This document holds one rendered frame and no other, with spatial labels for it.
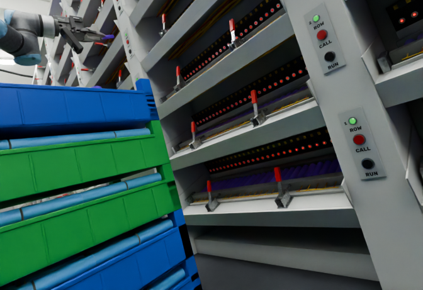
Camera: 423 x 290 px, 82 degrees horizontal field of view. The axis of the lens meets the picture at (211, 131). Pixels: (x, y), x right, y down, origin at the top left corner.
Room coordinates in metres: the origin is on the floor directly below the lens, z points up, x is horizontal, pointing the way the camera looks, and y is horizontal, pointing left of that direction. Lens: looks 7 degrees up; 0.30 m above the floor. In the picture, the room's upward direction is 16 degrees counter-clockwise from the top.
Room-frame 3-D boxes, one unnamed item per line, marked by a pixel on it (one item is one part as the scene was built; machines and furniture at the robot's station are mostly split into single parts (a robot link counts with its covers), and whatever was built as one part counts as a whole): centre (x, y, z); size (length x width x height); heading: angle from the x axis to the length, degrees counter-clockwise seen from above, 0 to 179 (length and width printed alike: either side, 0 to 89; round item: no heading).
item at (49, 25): (0.97, 0.56, 1.05); 0.10 x 0.05 x 0.09; 42
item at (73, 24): (1.03, 0.50, 1.06); 0.12 x 0.08 x 0.09; 132
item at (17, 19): (0.91, 0.62, 1.05); 0.12 x 0.09 x 0.10; 132
